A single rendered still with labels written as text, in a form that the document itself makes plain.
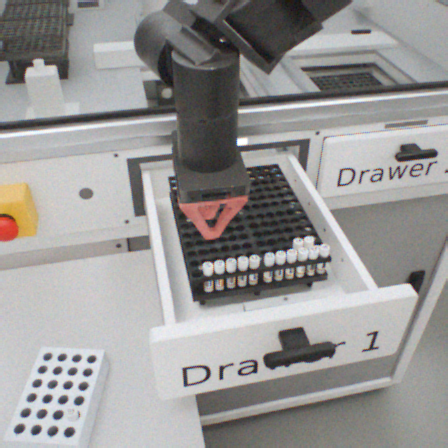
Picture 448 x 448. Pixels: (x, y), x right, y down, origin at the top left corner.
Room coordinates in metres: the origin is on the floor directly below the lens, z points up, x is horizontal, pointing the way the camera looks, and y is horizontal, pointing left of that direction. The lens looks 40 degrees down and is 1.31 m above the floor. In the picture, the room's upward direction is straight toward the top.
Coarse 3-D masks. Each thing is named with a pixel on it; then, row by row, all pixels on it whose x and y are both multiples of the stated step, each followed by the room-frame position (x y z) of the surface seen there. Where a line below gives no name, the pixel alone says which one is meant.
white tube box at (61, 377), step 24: (48, 360) 0.34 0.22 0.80; (72, 360) 0.34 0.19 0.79; (96, 360) 0.35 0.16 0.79; (48, 384) 0.31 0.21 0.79; (72, 384) 0.31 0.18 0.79; (96, 384) 0.31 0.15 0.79; (24, 408) 0.28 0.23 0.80; (48, 408) 0.28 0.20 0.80; (96, 408) 0.29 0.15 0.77; (24, 432) 0.25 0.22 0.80; (48, 432) 0.25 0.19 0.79; (72, 432) 0.26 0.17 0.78
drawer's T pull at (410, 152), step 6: (408, 144) 0.68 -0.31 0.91; (414, 144) 0.68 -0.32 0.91; (402, 150) 0.67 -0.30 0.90; (408, 150) 0.66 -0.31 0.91; (414, 150) 0.66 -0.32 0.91; (420, 150) 0.66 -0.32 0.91; (426, 150) 0.66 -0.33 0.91; (432, 150) 0.66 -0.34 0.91; (396, 156) 0.65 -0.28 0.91; (402, 156) 0.64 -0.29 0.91; (408, 156) 0.65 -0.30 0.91; (414, 156) 0.65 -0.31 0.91; (420, 156) 0.65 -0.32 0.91; (426, 156) 0.65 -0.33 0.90; (432, 156) 0.66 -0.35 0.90
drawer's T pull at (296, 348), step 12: (288, 336) 0.30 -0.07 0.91; (300, 336) 0.30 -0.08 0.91; (288, 348) 0.28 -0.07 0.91; (300, 348) 0.28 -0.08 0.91; (312, 348) 0.28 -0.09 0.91; (324, 348) 0.28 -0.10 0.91; (264, 360) 0.27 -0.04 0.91; (276, 360) 0.27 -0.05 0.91; (288, 360) 0.27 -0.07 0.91; (300, 360) 0.27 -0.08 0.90
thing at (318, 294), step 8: (288, 296) 0.40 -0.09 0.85; (296, 296) 0.40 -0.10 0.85; (304, 296) 0.40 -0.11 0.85; (312, 296) 0.40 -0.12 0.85; (320, 296) 0.40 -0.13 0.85; (248, 304) 0.39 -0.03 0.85; (256, 304) 0.39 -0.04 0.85; (264, 304) 0.39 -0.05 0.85; (272, 304) 0.39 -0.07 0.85; (280, 304) 0.39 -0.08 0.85
